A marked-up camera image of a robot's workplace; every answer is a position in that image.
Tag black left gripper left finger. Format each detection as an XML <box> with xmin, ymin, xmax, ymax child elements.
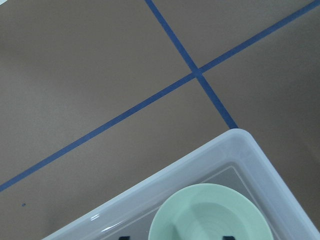
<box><xmin>118</xmin><ymin>236</ymin><xmax>131</xmax><ymax>240</ymax></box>

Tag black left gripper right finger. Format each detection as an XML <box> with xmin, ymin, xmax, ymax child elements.
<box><xmin>222</xmin><ymin>235</ymin><xmax>236</xmax><ymax>240</ymax></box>

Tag translucent plastic storage box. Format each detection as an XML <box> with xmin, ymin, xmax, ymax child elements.
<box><xmin>48</xmin><ymin>129</ymin><xmax>320</xmax><ymax>240</ymax></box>

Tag mint green bowl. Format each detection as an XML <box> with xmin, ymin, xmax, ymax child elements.
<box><xmin>148</xmin><ymin>183</ymin><xmax>274</xmax><ymax>240</ymax></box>

